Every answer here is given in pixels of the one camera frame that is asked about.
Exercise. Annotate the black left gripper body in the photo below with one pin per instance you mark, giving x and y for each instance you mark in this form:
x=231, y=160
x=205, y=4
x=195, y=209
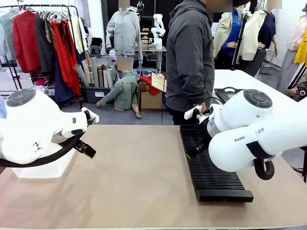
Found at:
x=79, y=143

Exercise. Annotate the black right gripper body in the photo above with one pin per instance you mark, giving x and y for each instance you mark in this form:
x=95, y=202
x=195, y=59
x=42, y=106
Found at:
x=205, y=131

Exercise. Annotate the small white robot arm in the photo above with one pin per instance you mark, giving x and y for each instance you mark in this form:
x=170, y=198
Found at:
x=158, y=31

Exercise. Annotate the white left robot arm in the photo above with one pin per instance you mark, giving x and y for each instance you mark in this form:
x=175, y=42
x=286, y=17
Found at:
x=28, y=124

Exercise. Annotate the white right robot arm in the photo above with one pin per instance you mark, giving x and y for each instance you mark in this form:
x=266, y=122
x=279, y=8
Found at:
x=239, y=143

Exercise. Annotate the person's right hand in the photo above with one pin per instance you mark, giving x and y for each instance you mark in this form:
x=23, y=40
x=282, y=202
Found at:
x=204, y=108

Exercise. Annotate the black slotted PCB rack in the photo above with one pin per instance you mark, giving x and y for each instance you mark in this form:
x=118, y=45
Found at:
x=211, y=172

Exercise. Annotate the clear plastic box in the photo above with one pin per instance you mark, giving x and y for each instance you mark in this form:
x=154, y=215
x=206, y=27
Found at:
x=48, y=170

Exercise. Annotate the grey bin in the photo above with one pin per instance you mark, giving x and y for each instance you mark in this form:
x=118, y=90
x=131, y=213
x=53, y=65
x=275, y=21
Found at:
x=96, y=94

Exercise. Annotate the cardboard box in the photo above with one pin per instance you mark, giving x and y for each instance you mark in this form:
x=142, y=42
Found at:
x=151, y=101

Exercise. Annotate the white table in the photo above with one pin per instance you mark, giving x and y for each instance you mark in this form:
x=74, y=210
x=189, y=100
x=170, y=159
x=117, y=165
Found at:
x=239, y=79

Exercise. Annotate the child mannequin in green jacket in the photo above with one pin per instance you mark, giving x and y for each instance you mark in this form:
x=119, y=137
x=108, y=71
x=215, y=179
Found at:
x=124, y=93

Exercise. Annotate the cardboard tube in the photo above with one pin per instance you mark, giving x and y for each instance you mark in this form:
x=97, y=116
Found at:
x=81, y=75

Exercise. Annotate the light wooden board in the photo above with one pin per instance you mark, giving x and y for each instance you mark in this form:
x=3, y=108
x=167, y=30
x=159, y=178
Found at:
x=158, y=82

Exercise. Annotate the person in grey jacket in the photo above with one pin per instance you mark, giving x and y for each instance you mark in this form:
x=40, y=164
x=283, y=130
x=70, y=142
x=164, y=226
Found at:
x=189, y=60

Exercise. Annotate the red cloth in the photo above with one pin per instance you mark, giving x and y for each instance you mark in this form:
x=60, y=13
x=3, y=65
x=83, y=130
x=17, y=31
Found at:
x=149, y=82

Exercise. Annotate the red dress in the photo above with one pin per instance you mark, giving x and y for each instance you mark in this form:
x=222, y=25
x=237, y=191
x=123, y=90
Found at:
x=66, y=60

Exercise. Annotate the black metal stand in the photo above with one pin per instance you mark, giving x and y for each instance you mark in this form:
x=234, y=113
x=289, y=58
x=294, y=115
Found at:
x=13, y=74

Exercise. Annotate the black pole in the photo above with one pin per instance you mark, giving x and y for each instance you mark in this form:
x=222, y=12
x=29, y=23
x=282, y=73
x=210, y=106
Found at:
x=239, y=40

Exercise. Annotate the black garment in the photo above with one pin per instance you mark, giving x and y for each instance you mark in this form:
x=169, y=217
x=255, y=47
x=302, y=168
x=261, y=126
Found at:
x=45, y=48

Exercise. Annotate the mannequin in beige coat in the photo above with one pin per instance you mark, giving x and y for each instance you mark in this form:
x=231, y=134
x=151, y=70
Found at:
x=230, y=31

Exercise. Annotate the mannequin in cream jacket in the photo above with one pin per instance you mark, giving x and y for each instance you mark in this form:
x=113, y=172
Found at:
x=259, y=36

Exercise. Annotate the cream garment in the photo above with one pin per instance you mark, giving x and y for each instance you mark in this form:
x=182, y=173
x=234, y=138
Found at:
x=78, y=33

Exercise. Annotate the red shirt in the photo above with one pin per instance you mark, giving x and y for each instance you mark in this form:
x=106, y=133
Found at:
x=26, y=43

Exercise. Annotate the mannequin in grey hoodie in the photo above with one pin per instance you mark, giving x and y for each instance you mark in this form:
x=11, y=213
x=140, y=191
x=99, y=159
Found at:
x=124, y=31

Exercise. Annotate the mannequin in yellow garment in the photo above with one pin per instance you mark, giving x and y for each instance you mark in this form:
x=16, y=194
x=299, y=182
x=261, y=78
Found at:
x=295, y=48

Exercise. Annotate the black clothes rack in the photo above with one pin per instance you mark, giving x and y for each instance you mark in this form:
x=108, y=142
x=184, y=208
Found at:
x=72, y=14

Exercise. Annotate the light grey garment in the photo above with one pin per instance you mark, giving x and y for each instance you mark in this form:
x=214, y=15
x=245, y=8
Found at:
x=7, y=36

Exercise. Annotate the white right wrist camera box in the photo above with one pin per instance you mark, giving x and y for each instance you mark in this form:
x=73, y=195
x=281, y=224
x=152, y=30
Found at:
x=192, y=113

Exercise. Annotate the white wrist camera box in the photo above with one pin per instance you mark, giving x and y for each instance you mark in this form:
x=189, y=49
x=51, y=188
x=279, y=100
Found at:
x=92, y=116
x=192, y=113

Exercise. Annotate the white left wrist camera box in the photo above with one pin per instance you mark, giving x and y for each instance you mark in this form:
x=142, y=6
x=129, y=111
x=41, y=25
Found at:
x=92, y=116

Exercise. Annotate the black camera tripod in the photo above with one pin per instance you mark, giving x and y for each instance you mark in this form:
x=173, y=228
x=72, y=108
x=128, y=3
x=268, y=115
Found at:
x=302, y=167

